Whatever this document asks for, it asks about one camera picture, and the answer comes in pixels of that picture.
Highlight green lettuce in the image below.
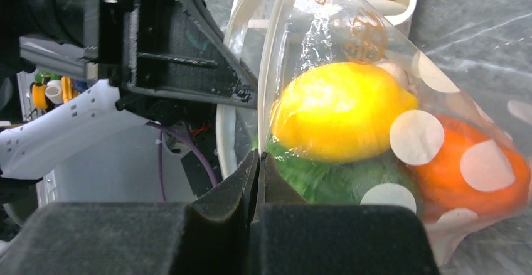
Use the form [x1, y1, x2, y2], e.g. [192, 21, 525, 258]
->
[265, 142, 423, 213]

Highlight polka dot zip bag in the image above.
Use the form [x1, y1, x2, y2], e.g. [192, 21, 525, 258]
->
[215, 0, 532, 267]

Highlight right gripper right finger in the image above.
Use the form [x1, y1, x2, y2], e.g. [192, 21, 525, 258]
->
[249, 153, 439, 274]

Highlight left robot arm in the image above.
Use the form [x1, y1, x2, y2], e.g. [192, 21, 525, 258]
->
[1, 0, 258, 203]

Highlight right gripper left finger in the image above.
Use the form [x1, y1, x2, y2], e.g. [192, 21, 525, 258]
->
[1, 151, 260, 274]

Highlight yellow screwdriver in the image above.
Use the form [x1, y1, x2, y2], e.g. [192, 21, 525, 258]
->
[31, 82, 48, 110]
[61, 77, 78, 104]

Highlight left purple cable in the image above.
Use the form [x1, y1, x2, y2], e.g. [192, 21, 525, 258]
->
[145, 121, 219, 202]

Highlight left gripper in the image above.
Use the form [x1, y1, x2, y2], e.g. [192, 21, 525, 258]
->
[83, 0, 258, 111]

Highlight orange tangerine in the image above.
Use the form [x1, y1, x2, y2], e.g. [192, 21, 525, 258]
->
[413, 115, 531, 222]

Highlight yellow lemon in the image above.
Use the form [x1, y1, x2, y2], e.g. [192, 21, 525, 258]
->
[270, 62, 418, 163]

